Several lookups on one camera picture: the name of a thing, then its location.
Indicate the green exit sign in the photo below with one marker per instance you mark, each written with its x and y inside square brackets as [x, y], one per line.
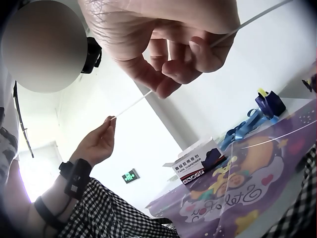
[130, 176]

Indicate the person's left fingers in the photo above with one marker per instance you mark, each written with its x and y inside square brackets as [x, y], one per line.
[110, 126]

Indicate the person's body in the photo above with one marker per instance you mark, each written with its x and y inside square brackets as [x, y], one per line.
[8, 129]

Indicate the white tape dispenser carton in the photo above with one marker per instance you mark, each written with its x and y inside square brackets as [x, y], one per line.
[190, 163]

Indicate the person's left hand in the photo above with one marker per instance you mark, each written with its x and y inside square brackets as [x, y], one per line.
[96, 146]

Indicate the purple cartoon wrapping paper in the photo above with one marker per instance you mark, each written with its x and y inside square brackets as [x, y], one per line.
[247, 188]

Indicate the person's right hand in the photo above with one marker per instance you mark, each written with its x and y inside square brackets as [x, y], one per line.
[138, 29]

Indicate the dark blue tape dispenser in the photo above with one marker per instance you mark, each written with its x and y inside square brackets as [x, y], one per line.
[271, 103]

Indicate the thin white stick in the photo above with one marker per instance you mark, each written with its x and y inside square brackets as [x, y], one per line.
[131, 106]

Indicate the black wrist band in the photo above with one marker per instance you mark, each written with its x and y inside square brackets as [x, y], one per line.
[74, 177]

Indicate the blue ribbon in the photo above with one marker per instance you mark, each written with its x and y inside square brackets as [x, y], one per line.
[237, 133]

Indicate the person's right fingers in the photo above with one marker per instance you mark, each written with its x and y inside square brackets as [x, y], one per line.
[198, 57]

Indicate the black white checked cloth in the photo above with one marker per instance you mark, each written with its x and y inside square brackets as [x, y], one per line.
[104, 210]

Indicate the person's right thumb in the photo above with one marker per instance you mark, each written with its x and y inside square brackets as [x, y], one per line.
[153, 76]

